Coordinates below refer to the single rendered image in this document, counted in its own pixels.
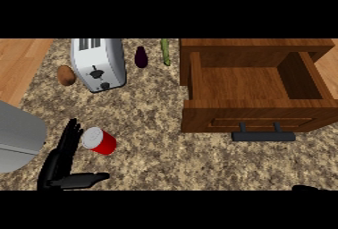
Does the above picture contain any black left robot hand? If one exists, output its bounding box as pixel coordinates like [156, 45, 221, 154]
[35, 117, 110, 191]

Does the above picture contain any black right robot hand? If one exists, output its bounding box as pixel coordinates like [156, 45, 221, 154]
[292, 184, 327, 191]

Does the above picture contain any red can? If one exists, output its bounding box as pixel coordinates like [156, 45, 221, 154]
[81, 126, 119, 156]

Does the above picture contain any wooden drawer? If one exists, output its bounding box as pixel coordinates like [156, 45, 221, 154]
[179, 51, 338, 134]

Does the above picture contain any grey rounded appliance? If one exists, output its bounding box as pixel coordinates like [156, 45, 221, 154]
[0, 100, 48, 174]

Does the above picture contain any brown potato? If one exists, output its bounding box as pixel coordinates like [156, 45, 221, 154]
[55, 64, 78, 87]

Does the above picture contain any silver toaster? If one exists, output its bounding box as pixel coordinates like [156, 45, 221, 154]
[69, 38, 128, 94]

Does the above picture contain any dark purple eggplant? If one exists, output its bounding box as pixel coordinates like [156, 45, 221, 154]
[132, 46, 148, 69]

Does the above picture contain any green asparagus stalk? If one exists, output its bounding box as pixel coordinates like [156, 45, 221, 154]
[159, 38, 171, 67]

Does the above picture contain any wooden cabinet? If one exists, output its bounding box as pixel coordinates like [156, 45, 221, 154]
[178, 38, 336, 88]

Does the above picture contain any dark grey drawer handle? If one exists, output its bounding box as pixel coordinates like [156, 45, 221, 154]
[231, 121, 296, 142]

